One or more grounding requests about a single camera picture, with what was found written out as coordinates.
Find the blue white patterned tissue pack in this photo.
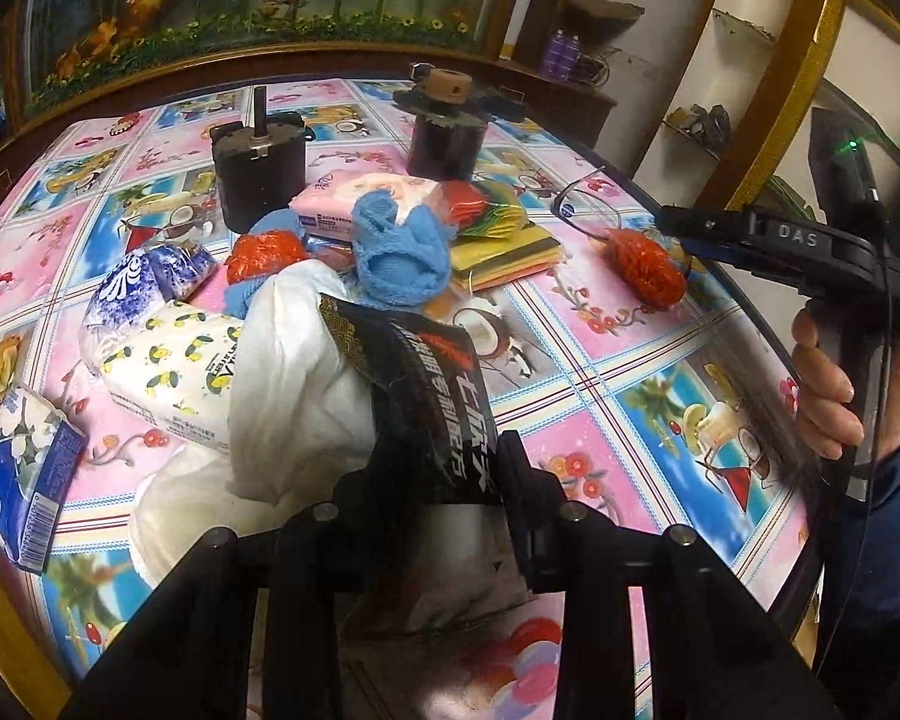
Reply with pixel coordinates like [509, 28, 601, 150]
[81, 240, 218, 372]

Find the bag of coloured sheets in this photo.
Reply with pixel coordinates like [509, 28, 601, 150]
[450, 181, 563, 293]

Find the white plastic bag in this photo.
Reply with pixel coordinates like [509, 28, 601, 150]
[131, 259, 391, 593]

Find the black motor with shaft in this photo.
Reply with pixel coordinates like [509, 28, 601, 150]
[211, 86, 308, 233]

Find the black cylinder motor brown cap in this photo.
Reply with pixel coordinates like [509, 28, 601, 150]
[394, 69, 496, 181]

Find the pink tissue pack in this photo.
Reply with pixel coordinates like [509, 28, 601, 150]
[289, 169, 451, 237]

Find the person's right hand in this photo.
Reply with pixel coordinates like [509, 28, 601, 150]
[790, 310, 865, 460]

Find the golden curved wooden frame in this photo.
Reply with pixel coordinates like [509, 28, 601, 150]
[709, 0, 852, 211]

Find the printed tablecloth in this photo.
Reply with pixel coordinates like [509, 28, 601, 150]
[0, 79, 818, 720]

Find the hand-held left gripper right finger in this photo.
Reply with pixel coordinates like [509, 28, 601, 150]
[495, 431, 841, 720]

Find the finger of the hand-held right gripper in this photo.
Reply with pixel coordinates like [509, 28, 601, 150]
[658, 204, 757, 262]

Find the black snack packet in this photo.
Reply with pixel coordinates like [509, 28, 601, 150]
[319, 294, 530, 620]

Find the white paper roll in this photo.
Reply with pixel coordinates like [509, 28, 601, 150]
[501, 0, 533, 61]

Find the lemon print tissue pack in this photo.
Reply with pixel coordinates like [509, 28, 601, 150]
[101, 300, 245, 455]

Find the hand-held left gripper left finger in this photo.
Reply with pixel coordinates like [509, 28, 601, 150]
[60, 431, 422, 720]

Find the tangle of black wires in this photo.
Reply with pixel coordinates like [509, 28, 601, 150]
[577, 49, 617, 87]

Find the person's right forearm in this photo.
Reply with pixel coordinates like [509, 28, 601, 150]
[821, 431, 900, 698]

